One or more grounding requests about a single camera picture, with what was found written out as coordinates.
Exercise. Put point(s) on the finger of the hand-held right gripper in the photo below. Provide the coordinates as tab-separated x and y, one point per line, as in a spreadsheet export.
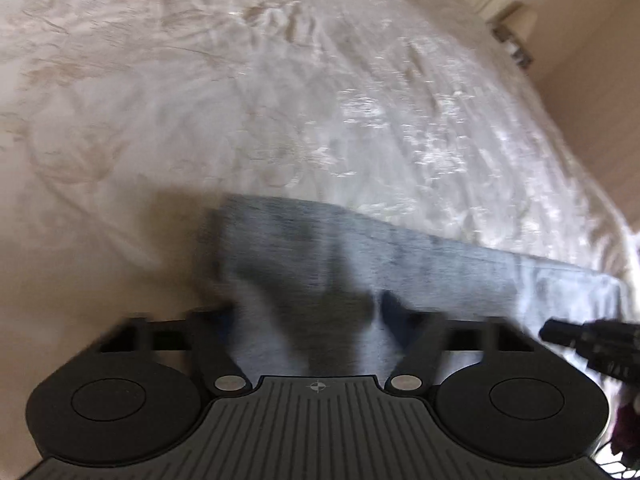
590	342

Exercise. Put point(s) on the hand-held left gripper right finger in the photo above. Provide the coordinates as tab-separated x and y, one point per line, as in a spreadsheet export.
397	317

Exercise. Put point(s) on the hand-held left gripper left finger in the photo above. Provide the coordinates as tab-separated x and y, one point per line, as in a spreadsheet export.
210	342

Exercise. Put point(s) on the grey-blue speckled pants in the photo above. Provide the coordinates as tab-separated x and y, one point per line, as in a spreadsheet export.
410	270

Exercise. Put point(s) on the dark red cloth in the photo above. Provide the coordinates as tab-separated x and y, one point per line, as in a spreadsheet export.
627	430

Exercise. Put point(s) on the white floral bedspread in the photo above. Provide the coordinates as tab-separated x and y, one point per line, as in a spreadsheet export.
250	85

